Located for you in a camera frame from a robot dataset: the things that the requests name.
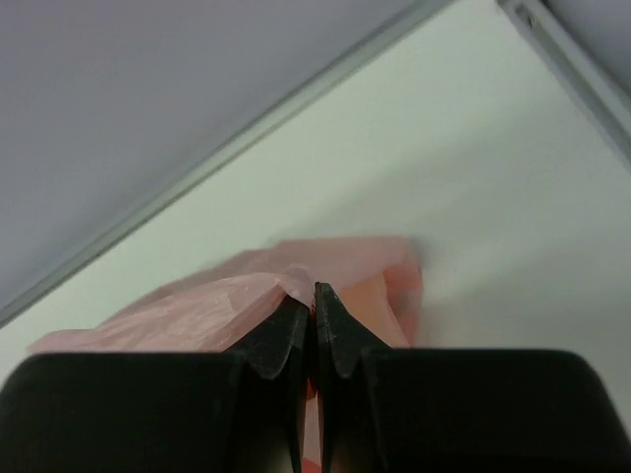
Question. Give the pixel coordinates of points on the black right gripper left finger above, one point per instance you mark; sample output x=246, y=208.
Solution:
x=241, y=410

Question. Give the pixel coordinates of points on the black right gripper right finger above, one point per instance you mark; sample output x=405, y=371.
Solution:
x=384, y=409

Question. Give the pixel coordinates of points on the pink floral plastic bag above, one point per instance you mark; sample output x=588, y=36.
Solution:
x=377, y=279

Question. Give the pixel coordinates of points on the aluminium table frame rail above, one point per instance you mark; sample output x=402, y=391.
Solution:
x=111, y=111

